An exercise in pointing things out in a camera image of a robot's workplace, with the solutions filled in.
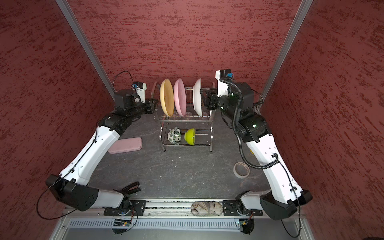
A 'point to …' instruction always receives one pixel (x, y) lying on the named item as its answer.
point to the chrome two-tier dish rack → (202, 125)
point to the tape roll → (241, 170)
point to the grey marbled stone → (206, 208)
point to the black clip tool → (131, 189)
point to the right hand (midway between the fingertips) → (203, 93)
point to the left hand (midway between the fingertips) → (156, 103)
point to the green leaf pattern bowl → (174, 136)
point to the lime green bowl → (190, 136)
